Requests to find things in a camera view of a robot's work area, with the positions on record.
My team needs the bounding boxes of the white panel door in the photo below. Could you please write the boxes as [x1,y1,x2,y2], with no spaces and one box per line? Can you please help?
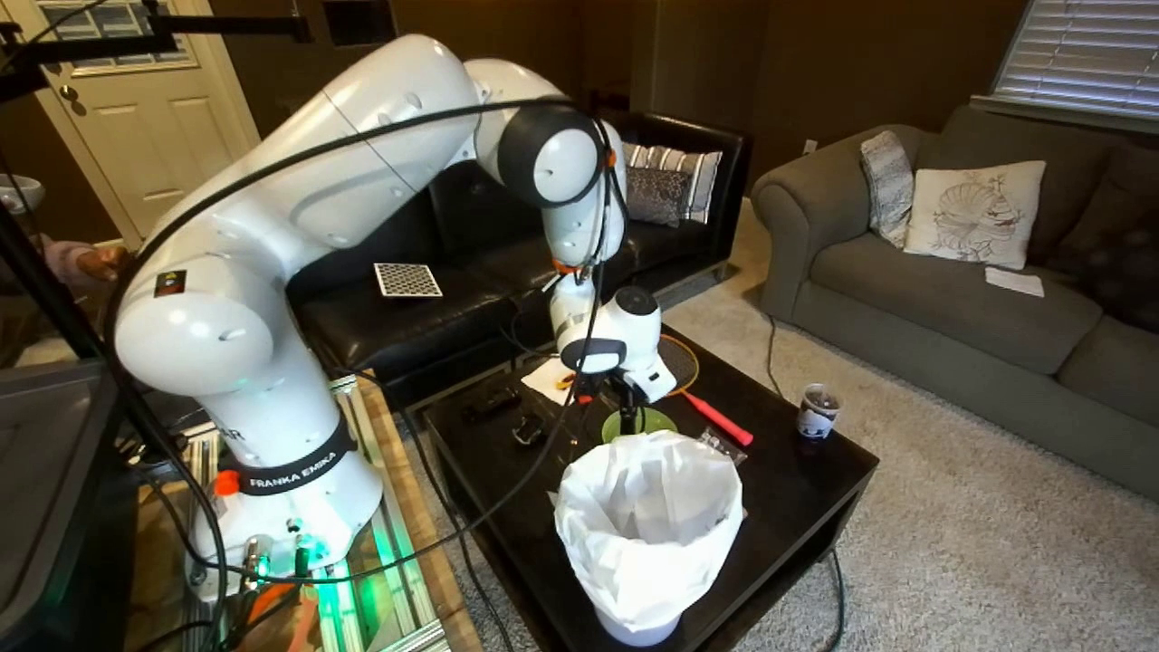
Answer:
[0,0,264,245]

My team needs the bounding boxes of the black leather sofa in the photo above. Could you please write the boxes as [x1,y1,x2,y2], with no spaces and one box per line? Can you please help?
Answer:
[283,110,753,409]

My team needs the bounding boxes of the gray fabric sofa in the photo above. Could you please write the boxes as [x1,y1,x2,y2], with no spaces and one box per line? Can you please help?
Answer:
[749,101,1159,505]

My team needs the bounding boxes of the window blinds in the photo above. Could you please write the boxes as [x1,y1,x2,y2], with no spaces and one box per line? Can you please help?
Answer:
[987,0,1159,123]

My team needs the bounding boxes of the black table cable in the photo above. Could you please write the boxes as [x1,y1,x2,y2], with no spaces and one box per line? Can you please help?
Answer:
[816,542,849,652]

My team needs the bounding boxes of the dark dotted pillow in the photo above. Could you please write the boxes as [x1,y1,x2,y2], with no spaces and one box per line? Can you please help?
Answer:
[1049,177,1159,334]

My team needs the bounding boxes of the white bin with bag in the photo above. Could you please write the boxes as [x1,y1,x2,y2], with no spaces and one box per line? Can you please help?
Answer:
[549,427,749,648]

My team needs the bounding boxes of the green bowl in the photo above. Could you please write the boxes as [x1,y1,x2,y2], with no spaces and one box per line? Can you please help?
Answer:
[597,402,679,447]

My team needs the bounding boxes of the dark gray equipment case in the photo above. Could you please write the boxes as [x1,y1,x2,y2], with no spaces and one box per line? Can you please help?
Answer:
[0,360,138,652]

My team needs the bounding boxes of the wooden robot mount table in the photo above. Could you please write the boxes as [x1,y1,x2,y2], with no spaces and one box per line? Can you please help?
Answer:
[120,371,488,652]

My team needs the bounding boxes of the white printed pillow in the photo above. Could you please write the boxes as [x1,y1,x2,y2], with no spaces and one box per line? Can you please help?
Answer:
[901,154,1049,270]

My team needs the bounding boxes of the black coffee table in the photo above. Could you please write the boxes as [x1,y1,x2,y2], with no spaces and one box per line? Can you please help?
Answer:
[405,307,883,652]

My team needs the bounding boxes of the dark wall frame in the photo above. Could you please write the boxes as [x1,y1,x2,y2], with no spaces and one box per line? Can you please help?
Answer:
[323,0,400,42]

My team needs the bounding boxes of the seated person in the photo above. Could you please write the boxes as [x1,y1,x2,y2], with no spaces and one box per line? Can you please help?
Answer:
[32,230,131,290]

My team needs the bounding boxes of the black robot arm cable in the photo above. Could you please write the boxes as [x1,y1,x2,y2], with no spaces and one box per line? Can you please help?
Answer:
[131,95,629,607]

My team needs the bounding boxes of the gray striped pillow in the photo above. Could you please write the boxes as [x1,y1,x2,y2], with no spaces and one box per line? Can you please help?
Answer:
[859,128,921,249]

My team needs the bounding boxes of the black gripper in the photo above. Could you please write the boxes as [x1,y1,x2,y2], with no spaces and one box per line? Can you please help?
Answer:
[609,371,651,443]

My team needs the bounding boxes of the white striped pillow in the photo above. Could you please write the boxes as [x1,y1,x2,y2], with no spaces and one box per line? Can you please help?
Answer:
[619,141,728,229]

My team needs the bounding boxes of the gray brown patterned pillow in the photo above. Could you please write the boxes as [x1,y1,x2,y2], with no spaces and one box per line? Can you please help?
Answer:
[625,158,696,229]

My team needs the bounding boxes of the badminton racket red handle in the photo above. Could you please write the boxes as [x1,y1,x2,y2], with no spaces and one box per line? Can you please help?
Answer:
[649,326,759,449]

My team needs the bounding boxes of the white paper sheet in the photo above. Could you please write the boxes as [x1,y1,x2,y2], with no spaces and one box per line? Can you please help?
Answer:
[980,259,1049,299]

